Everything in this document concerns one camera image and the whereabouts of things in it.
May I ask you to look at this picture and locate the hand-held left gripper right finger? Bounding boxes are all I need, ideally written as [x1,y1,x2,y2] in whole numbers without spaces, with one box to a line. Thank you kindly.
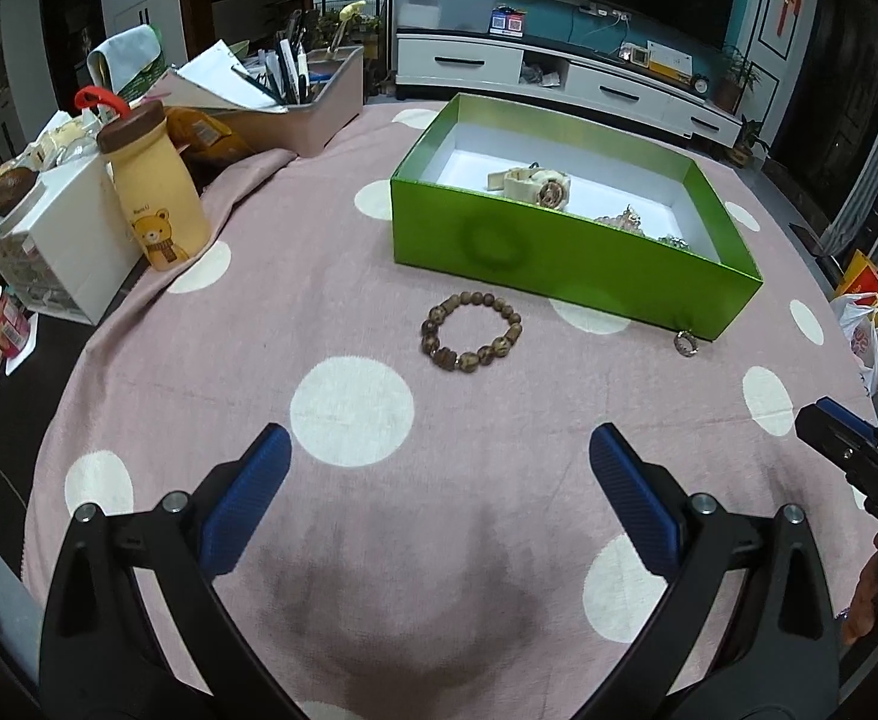
[589,422,841,720]

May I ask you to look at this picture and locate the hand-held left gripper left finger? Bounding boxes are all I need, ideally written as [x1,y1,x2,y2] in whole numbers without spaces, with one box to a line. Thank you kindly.
[40,422,312,720]

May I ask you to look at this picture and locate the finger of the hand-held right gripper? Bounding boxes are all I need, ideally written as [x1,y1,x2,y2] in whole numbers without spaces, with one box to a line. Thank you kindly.
[816,397,878,470]
[795,406,878,497]

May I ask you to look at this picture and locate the brown wooden bead bracelet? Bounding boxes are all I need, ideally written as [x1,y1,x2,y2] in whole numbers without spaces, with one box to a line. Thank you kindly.
[419,292,524,374]

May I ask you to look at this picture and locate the green cardboard box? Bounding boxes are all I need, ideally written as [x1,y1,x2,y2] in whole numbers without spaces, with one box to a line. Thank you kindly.
[389,94,764,344]

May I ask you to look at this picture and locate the gold flower brooch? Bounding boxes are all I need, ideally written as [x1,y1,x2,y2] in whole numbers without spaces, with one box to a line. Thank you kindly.
[595,204,644,235]

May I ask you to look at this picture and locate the white wrist watch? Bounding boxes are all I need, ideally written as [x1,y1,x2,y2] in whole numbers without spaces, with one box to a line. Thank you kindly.
[487,165,571,209]

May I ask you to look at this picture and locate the white plastic bag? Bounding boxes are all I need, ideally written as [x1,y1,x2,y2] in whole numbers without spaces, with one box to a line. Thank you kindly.
[829,292,878,395]

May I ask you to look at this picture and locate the yellow paper bag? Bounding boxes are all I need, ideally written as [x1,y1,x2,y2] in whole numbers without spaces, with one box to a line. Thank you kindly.
[836,249,878,308]

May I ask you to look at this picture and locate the pink polka dot blanket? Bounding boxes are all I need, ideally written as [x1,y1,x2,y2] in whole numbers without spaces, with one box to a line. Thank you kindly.
[22,97,878,706]

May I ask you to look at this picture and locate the low potted plant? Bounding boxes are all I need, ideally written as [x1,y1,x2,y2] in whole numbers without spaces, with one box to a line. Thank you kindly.
[727,116,774,170]

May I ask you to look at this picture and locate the red white paper cup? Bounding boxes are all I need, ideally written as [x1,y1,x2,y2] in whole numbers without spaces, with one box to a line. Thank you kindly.
[0,289,31,359]

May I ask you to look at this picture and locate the white drawer organizer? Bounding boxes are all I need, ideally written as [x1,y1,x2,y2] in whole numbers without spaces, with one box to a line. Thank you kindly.
[0,157,143,326]

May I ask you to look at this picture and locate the yellow bear print bottle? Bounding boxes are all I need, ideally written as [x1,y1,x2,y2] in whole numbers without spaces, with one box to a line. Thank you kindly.
[74,86,211,271]

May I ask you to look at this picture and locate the tall potted plant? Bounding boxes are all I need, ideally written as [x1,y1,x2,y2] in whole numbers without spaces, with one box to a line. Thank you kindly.
[712,45,762,113]

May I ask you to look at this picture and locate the orange snack bag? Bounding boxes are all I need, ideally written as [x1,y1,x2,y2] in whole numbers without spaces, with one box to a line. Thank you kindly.
[164,106,256,166]

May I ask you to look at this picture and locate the brown round object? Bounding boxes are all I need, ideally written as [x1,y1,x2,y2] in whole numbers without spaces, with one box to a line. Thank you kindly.
[0,165,38,212]

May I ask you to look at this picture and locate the brown tray with pens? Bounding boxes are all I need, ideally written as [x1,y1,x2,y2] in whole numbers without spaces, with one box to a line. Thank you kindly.
[217,45,365,158]

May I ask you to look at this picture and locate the white plastic packets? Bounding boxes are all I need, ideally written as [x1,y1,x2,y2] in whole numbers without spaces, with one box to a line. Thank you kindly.
[22,111,106,170]

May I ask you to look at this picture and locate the white yellow desk calendar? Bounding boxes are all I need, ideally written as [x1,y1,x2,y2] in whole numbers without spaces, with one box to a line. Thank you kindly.
[645,39,693,82]

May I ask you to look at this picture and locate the white paper sheets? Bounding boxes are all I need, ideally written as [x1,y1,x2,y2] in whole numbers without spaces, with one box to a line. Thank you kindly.
[161,39,290,115]

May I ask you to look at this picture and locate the bunch of pens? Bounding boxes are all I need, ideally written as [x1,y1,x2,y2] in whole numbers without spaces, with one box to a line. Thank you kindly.
[259,11,316,106]

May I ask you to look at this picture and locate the grey folded cloth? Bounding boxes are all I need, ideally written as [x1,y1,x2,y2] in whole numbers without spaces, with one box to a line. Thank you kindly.
[86,25,166,102]

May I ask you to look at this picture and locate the white television cabinet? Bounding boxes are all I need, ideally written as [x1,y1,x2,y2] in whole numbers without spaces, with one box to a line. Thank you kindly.
[394,34,744,140]

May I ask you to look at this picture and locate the yellow headed wooden tool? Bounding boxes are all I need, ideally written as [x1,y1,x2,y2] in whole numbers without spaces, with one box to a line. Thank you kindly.
[329,4,368,57]

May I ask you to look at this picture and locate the clear plastic storage bin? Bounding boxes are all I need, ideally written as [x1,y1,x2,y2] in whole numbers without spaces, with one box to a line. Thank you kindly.
[389,0,501,37]

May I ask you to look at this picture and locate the wire rack with plants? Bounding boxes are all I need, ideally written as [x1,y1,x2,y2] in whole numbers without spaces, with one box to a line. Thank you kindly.
[311,0,395,98]

